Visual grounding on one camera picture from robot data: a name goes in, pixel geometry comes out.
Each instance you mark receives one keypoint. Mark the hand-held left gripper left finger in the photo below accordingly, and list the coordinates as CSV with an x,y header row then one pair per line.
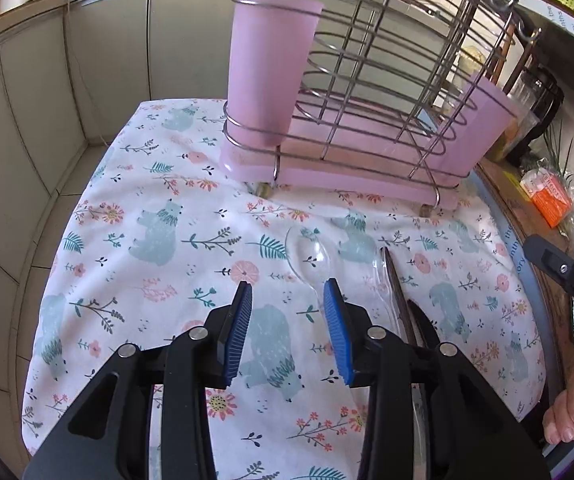
x,y
237,335

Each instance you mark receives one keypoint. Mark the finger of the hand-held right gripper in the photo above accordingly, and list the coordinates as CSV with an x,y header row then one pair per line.
x,y
557,265

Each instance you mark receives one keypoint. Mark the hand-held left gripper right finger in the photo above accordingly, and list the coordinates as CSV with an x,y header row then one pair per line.
x,y
339,335

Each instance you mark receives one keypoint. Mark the clear plastic spoon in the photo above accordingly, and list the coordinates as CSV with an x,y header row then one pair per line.
x,y
312,265
383,285

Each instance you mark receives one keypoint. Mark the pink plastic rack insert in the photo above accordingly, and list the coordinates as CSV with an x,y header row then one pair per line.
x,y
272,60

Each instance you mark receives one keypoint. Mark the orange packet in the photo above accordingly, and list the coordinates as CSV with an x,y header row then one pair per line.
x,y
549,200

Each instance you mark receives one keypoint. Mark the clear plastic container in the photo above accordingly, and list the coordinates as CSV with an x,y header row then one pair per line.
x,y
523,130

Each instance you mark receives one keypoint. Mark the floral printed cloth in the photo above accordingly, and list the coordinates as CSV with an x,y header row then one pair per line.
x,y
167,210

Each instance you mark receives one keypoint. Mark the black blender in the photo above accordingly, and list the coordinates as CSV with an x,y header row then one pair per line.
x,y
542,105

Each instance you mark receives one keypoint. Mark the metal shelf rack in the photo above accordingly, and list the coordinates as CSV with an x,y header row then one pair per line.
x,y
567,47

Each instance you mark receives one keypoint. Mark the napa cabbage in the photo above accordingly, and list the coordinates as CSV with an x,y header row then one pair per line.
x,y
472,57

